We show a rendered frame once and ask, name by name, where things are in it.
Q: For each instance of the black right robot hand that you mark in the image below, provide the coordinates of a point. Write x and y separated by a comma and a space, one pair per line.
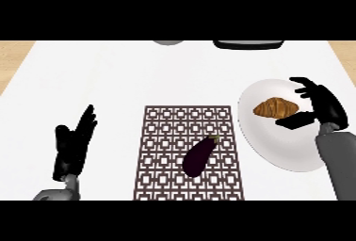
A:
324, 105

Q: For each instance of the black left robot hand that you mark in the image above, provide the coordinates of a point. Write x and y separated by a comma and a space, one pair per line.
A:
70, 147

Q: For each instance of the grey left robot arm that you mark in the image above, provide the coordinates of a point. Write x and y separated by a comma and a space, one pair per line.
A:
63, 193

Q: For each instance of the golden brown croissant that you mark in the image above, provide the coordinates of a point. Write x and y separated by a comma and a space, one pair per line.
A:
274, 108

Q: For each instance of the white plate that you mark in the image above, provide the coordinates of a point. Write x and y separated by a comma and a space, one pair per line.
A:
278, 144

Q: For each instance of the brown patterned placemat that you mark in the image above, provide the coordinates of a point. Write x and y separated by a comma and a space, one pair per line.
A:
188, 175

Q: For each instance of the black appliance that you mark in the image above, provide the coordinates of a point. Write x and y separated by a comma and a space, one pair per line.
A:
249, 44

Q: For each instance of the dark purple eggplant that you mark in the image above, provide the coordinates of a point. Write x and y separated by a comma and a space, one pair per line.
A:
198, 157

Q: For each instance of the grey round object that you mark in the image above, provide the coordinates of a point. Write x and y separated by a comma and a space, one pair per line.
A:
167, 42

